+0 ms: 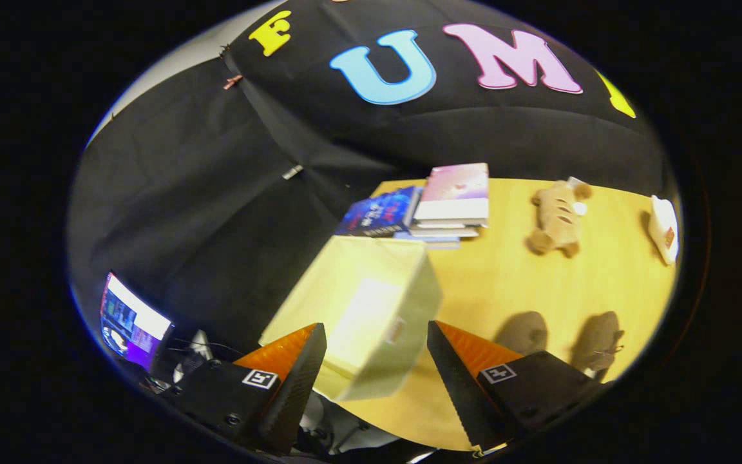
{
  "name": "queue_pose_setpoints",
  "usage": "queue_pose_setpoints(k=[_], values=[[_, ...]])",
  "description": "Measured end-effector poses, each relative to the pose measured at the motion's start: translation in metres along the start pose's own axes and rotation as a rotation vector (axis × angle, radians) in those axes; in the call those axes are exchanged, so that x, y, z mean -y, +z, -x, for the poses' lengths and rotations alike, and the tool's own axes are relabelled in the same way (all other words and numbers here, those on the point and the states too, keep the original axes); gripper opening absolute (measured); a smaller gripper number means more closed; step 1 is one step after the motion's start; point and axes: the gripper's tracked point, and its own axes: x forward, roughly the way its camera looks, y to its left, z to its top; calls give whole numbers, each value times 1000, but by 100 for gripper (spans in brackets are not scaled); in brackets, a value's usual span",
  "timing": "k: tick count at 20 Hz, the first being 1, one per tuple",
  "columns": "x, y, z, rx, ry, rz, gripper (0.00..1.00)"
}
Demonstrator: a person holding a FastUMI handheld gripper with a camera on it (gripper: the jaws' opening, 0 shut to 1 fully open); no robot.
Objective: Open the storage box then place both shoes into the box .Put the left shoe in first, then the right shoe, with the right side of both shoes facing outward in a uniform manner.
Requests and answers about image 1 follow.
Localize pink book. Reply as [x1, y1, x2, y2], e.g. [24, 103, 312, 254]
[414, 162, 490, 227]

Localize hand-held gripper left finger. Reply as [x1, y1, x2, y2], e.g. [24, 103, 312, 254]
[152, 322, 328, 456]

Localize brown slipper shoe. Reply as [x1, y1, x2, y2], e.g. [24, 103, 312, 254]
[495, 311, 549, 356]
[569, 311, 625, 381]

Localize dark blue book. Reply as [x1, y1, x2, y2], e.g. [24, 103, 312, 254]
[334, 186, 423, 238]

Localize light blue book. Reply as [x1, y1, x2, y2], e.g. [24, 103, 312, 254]
[394, 231, 462, 251]

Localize black backdrop cloth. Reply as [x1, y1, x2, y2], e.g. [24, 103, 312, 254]
[67, 0, 668, 387]

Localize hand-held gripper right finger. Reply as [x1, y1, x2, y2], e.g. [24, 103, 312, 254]
[426, 320, 607, 452]

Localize cream fabric storage box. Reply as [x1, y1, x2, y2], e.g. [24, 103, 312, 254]
[259, 235, 444, 401]

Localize grey white book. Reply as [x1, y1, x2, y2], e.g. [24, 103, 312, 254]
[408, 219, 480, 238]

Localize white packet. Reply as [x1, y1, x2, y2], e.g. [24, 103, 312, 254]
[647, 195, 680, 266]

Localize brown plush toy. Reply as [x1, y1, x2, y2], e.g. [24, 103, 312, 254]
[526, 179, 593, 258]

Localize laptop screen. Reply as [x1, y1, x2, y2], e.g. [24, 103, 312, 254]
[99, 272, 174, 372]

